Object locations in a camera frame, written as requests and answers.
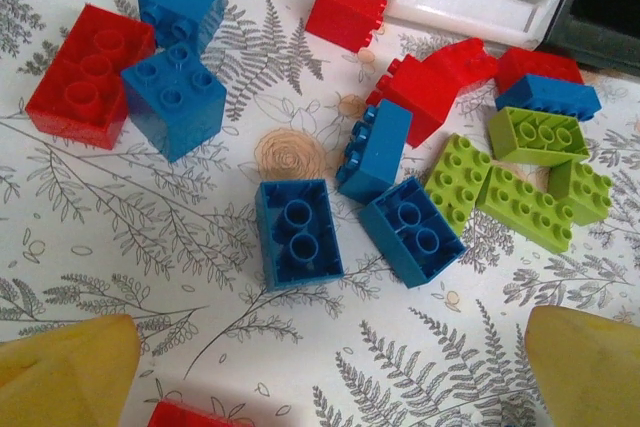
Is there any red long lego brick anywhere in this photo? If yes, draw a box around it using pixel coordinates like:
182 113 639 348
24 4 157 151
494 46 585 96

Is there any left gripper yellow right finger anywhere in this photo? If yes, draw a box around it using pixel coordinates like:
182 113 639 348
523 305 640 427

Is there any black plastic bin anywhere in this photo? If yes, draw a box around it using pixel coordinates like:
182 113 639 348
542 0 640 73

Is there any blue long lego brick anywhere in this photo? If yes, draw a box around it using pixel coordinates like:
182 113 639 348
494 74 603 122

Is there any green long lego brick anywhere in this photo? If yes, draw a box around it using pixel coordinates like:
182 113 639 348
475 165 575 253
423 132 494 238
487 106 593 167

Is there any red square lego brick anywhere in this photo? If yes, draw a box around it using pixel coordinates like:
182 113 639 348
304 0 389 54

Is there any green short lego brick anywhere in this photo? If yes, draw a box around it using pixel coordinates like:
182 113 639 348
547 159 614 227

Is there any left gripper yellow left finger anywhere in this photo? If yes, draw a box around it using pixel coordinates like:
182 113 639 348
0 314 143 427

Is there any red sloped lego brick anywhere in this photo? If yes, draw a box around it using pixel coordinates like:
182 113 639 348
424 37 500 101

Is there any floral fern print tablecloth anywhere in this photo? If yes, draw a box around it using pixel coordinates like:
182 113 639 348
0 0 640 427

